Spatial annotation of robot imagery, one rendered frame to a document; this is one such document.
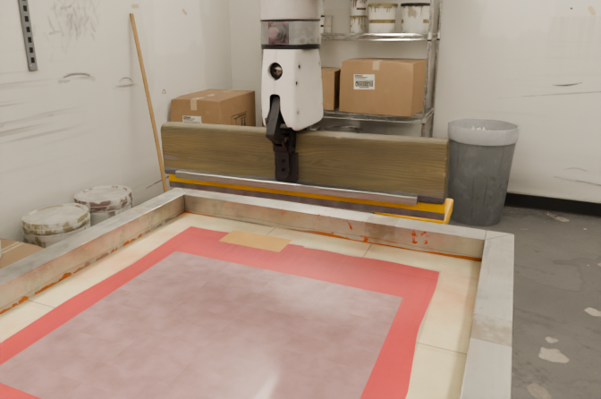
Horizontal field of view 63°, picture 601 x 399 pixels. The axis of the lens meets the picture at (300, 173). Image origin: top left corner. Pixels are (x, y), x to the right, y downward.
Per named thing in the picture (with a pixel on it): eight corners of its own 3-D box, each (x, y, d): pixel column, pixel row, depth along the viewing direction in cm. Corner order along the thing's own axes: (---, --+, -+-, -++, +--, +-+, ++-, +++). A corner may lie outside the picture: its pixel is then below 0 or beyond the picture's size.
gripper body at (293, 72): (302, 37, 56) (303, 134, 59) (332, 36, 65) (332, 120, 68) (244, 38, 59) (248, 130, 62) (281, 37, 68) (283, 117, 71)
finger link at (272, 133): (267, 119, 57) (280, 152, 61) (290, 76, 61) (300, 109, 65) (258, 118, 57) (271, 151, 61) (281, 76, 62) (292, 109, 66)
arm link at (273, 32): (301, 20, 55) (302, 46, 56) (328, 21, 63) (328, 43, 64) (243, 21, 58) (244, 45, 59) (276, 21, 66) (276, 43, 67)
